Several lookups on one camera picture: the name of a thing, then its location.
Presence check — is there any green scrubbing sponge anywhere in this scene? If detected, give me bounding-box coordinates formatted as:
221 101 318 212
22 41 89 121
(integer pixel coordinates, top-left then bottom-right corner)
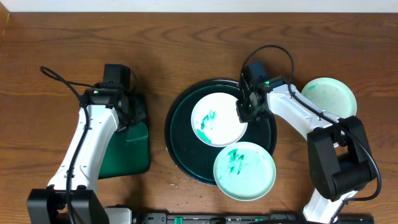
126 122 149 144

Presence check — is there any white plate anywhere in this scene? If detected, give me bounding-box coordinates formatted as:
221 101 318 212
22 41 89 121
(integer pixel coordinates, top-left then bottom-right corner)
190 92 248 147

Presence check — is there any mint green plate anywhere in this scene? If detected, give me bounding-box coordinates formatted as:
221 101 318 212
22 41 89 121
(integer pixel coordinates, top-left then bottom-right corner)
213 142 276 202
301 77 358 118

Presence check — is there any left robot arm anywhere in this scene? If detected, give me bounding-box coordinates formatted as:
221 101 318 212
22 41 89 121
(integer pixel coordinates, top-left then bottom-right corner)
27 89 150 223

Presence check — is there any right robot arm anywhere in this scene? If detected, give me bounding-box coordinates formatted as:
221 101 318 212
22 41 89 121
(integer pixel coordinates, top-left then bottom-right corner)
236 75 381 223

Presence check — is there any rectangular dark green tray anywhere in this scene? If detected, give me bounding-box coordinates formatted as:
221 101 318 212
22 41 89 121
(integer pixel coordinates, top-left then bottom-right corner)
98 93 151 180

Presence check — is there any round black tray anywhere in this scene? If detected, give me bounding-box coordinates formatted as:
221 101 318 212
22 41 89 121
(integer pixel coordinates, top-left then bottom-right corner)
164 79 277 185

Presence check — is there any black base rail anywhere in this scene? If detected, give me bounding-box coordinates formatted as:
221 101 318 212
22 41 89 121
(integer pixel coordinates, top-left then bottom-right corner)
133 212 374 224

